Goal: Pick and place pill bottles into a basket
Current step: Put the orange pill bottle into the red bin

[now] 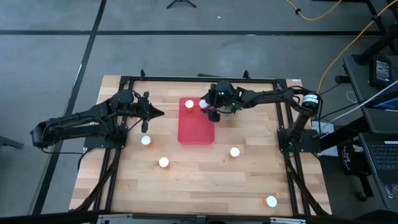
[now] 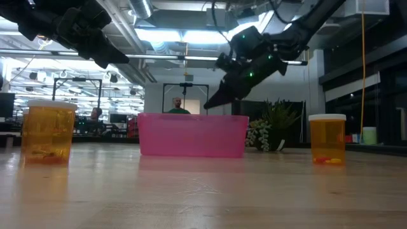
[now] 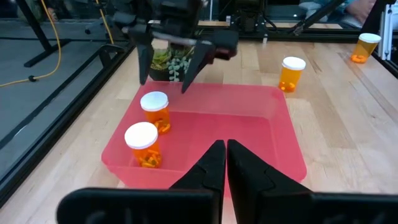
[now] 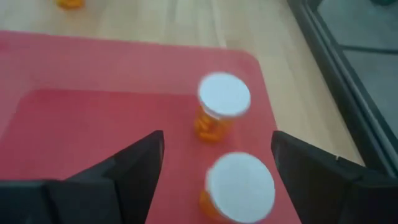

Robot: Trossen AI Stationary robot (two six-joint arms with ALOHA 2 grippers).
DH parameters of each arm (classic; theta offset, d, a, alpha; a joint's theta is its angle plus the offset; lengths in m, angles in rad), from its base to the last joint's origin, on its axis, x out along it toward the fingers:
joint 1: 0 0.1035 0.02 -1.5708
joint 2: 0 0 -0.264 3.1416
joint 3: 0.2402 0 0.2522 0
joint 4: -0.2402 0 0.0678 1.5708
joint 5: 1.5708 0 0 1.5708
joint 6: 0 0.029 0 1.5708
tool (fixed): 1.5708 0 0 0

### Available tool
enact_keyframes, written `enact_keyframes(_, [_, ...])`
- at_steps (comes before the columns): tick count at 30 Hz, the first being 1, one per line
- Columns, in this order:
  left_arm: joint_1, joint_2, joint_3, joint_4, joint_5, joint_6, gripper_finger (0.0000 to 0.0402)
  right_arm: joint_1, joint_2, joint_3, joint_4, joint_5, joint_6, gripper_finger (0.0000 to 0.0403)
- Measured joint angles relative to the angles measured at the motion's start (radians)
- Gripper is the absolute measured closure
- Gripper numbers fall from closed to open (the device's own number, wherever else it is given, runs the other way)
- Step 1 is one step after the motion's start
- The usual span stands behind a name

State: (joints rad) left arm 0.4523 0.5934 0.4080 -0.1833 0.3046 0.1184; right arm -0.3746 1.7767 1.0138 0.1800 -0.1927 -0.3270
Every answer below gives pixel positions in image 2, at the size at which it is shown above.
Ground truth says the grey ceiling unit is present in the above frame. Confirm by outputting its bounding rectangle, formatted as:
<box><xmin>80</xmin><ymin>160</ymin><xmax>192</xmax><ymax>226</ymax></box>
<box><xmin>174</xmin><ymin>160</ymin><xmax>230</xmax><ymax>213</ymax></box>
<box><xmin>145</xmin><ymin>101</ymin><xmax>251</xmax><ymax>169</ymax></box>
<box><xmin>205</xmin><ymin>8</ymin><xmax>228</xmax><ymax>31</ymax></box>

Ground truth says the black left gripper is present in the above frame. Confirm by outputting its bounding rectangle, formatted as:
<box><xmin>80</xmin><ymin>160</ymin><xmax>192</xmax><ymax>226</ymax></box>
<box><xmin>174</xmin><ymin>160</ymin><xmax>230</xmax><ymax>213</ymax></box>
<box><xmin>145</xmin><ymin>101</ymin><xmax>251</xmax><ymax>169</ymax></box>
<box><xmin>57</xmin><ymin>0</ymin><xmax>130</xmax><ymax>69</ymax></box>

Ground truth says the black frame stand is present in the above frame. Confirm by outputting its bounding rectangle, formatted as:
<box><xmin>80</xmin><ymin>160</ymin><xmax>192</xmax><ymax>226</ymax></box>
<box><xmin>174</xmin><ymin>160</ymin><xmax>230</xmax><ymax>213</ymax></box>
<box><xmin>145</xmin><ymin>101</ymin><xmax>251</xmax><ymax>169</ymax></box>
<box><xmin>52</xmin><ymin>76</ymin><xmax>103</xmax><ymax>115</ymax></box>
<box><xmin>162</xmin><ymin>82</ymin><xmax>210</xmax><ymax>115</ymax></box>

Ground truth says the trailing bead succulent plant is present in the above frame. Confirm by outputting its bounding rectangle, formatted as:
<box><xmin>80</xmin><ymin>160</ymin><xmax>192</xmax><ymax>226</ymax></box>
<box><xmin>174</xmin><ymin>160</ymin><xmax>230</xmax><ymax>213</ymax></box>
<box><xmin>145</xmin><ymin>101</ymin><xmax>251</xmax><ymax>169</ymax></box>
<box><xmin>245</xmin><ymin>119</ymin><xmax>272</xmax><ymax>151</ymax></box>

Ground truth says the spiky green potted plant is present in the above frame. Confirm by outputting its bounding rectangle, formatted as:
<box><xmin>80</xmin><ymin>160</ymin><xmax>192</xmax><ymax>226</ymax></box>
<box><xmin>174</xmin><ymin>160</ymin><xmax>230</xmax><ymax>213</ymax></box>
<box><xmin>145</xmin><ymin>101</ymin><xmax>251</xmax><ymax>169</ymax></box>
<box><xmin>254</xmin><ymin>98</ymin><xmax>302</xmax><ymax>152</ymax></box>

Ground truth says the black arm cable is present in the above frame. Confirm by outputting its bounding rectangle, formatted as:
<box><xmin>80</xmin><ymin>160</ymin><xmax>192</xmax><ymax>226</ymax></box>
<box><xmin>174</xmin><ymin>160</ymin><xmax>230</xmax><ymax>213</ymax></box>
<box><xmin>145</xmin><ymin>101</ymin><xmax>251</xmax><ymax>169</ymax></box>
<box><xmin>210</xmin><ymin>0</ymin><xmax>233</xmax><ymax>45</ymax></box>

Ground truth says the medium amber pill bottle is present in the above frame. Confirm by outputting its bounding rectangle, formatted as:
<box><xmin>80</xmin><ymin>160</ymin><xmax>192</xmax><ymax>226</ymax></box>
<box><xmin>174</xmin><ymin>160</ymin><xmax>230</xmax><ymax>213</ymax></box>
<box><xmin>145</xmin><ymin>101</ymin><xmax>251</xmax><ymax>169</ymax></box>
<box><xmin>308</xmin><ymin>113</ymin><xmax>347</xmax><ymax>165</ymax></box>

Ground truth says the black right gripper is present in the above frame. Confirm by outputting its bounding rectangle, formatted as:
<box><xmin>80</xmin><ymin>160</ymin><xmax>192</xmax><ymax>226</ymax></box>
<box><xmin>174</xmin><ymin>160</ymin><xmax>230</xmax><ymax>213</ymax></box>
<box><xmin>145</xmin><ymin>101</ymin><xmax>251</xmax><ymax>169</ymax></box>
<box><xmin>203</xmin><ymin>25</ymin><xmax>289</xmax><ymax>111</ymax></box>

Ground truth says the person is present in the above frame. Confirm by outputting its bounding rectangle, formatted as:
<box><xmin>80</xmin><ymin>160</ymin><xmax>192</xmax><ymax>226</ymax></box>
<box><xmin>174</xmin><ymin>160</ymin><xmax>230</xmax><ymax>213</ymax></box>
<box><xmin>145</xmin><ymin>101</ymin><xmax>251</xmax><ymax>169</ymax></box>
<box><xmin>90</xmin><ymin>107</ymin><xmax>106</xmax><ymax>135</ymax></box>
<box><xmin>167</xmin><ymin>97</ymin><xmax>191</xmax><ymax>115</ymax></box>

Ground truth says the pink plastic basket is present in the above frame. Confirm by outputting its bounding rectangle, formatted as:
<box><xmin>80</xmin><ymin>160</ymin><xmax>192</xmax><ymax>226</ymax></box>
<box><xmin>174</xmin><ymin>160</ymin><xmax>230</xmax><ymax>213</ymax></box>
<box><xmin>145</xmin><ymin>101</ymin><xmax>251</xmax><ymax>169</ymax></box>
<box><xmin>137</xmin><ymin>112</ymin><xmax>250</xmax><ymax>159</ymax></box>

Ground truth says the black monitor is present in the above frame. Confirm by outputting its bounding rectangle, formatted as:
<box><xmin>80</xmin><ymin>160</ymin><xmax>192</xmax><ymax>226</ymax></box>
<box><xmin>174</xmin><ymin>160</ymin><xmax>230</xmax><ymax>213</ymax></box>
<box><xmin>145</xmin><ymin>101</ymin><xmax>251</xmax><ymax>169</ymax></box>
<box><xmin>0</xmin><ymin>92</ymin><xmax>16</xmax><ymax>118</ymax></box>

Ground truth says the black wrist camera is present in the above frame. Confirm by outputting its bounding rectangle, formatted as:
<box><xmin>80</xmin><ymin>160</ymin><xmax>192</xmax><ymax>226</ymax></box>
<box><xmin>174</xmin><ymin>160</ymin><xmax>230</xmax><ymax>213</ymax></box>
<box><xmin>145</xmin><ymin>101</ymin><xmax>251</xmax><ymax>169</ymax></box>
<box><xmin>216</xmin><ymin>52</ymin><xmax>238</xmax><ymax>73</ymax></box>

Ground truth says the pale green cup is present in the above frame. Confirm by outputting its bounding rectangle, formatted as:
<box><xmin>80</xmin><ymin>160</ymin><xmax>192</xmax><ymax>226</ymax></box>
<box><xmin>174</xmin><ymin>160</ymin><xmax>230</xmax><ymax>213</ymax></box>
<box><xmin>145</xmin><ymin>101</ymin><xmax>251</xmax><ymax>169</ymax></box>
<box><xmin>362</xmin><ymin>127</ymin><xmax>378</xmax><ymax>146</ymax></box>

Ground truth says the silver ceiling duct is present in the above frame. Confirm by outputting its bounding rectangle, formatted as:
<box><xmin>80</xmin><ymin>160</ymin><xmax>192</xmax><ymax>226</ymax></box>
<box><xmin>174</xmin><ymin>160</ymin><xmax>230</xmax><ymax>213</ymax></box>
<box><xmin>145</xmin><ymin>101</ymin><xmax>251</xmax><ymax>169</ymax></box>
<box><xmin>128</xmin><ymin>0</ymin><xmax>154</xmax><ymax>20</ymax></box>

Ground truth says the yellow hanging cable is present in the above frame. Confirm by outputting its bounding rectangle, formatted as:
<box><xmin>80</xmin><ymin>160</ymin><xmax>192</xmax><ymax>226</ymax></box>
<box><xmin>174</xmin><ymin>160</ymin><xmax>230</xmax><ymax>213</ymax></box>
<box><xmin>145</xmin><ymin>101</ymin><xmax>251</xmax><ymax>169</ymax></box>
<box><xmin>359</xmin><ymin>0</ymin><xmax>367</xmax><ymax>144</ymax></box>

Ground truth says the small amber pill bottle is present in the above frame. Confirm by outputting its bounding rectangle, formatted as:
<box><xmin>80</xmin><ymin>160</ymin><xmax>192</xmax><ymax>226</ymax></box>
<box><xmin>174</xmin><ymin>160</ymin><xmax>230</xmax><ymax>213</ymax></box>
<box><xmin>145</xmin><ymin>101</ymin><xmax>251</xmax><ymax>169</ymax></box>
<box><xmin>20</xmin><ymin>108</ymin><xmax>29</xmax><ymax>153</ymax></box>

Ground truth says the large amber pill bottle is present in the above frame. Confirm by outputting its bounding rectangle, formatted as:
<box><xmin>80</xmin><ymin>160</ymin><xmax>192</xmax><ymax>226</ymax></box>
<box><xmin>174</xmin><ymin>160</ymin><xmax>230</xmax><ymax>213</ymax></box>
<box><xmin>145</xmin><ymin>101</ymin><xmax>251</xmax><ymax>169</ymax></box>
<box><xmin>24</xmin><ymin>100</ymin><xmax>78</xmax><ymax>165</ymax></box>

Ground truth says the long ceiling light bar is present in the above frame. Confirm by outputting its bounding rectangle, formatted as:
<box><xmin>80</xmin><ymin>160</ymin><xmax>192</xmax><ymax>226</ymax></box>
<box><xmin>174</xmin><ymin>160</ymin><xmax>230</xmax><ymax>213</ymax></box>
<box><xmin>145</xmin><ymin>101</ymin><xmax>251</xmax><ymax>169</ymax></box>
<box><xmin>0</xmin><ymin>48</ymin><xmax>308</xmax><ymax>66</ymax></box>

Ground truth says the red cabinet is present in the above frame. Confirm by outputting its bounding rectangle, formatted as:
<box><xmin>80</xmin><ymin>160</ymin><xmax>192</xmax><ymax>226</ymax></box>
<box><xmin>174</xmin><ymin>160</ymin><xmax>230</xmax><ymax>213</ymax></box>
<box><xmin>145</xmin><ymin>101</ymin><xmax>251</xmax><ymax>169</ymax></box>
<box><xmin>127</xmin><ymin>117</ymin><xmax>139</xmax><ymax>138</ymax></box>

